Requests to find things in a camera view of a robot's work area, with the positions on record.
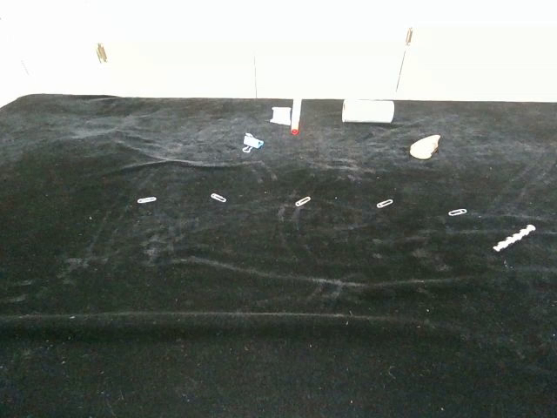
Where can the blue binder clip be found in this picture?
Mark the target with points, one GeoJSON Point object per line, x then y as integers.
{"type": "Point", "coordinates": [254, 143]}

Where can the black velvet table cloth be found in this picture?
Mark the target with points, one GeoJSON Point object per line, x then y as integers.
{"type": "Point", "coordinates": [278, 283]}

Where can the marker pen with red cap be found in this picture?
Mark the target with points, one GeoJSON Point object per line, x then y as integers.
{"type": "Point", "coordinates": [296, 115]}

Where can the white rectangular eraser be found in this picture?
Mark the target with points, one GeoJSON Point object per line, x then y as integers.
{"type": "Point", "coordinates": [367, 111]}

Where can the teardrop correction tape dispenser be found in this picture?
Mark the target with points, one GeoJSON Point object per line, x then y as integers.
{"type": "Point", "coordinates": [425, 148]}

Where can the woven folding screen panel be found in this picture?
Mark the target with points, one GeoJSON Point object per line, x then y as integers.
{"type": "Point", "coordinates": [178, 48]}
{"type": "Point", "coordinates": [483, 52]}
{"type": "Point", "coordinates": [326, 48]}
{"type": "Point", "coordinates": [43, 52]}

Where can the metal screen hinge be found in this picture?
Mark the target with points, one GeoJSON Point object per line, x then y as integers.
{"type": "Point", "coordinates": [101, 52]}
{"type": "Point", "coordinates": [409, 36]}

